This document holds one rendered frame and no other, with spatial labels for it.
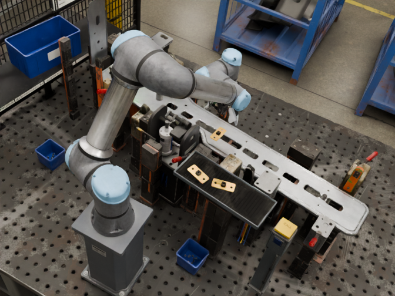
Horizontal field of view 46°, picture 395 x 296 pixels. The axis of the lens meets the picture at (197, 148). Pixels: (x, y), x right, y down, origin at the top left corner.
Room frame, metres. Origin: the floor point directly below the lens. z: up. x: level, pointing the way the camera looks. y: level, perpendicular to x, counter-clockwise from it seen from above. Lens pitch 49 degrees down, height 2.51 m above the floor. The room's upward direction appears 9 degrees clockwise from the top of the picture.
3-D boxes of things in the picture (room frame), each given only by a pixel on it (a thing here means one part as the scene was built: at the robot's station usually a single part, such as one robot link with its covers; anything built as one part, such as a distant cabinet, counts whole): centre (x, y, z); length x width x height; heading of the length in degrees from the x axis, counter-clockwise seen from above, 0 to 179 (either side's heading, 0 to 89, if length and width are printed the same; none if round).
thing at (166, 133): (1.27, 0.11, 0.94); 0.18 x 0.13 x 0.49; 61
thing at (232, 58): (1.38, -0.07, 1.41); 0.09 x 0.08 x 0.11; 138
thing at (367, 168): (1.28, -0.69, 0.88); 0.15 x 0.11 x 0.36; 151
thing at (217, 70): (1.30, -0.02, 1.41); 0.11 x 0.11 x 0.08; 48
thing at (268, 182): (1.10, -0.29, 0.90); 0.13 x 0.10 x 0.41; 151
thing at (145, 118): (1.33, 0.22, 0.91); 0.07 x 0.05 x 0.42; 151
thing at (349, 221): (1.40, -0.10, 1.00); 1.38 x 0.22 x 0.02; 61
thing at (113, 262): (0.84, 0.25, 0.90); 0.21 x 0.21 x 0.40; 69
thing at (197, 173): (1.04, -0.02, 1.17); 0.08 x 0.04 x 0.01; 50
